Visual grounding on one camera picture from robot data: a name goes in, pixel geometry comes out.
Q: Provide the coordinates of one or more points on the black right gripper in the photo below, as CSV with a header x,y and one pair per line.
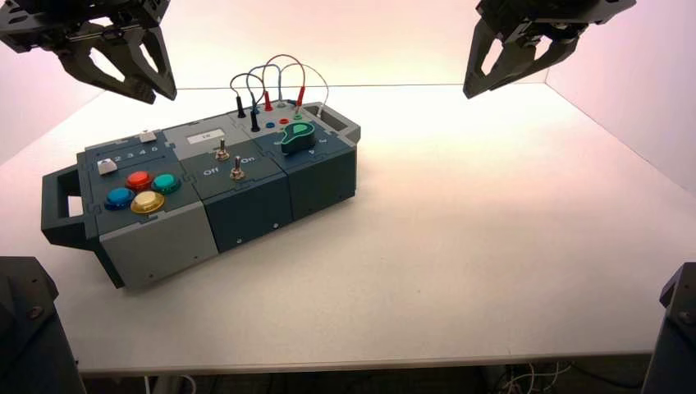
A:
x,y
549,16

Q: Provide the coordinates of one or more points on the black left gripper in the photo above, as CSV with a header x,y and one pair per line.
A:
x,y
81,16

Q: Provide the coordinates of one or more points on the dark blue grey task box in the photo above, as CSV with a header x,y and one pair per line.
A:
x,y
244,209

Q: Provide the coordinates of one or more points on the white slider cap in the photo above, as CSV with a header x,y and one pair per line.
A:
x,y
107,166
147,136

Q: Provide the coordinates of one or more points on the red round push button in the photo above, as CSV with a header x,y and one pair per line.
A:
x,y
138,179

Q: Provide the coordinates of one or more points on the green round push button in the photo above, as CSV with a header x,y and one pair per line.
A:
x,y
166,183

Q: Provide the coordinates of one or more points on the blue round push button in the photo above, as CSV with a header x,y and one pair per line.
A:
x,y
119,198

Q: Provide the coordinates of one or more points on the yellow round push button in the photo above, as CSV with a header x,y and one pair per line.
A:
x,y
147,202

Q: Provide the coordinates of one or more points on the green rotary knob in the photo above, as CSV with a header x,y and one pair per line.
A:
x,y
296,136

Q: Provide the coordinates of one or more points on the white table leg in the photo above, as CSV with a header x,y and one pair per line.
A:
x,y
168,385

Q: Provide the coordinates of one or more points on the metal toggle switch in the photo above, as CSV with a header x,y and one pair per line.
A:
x,y
237,169
222,152

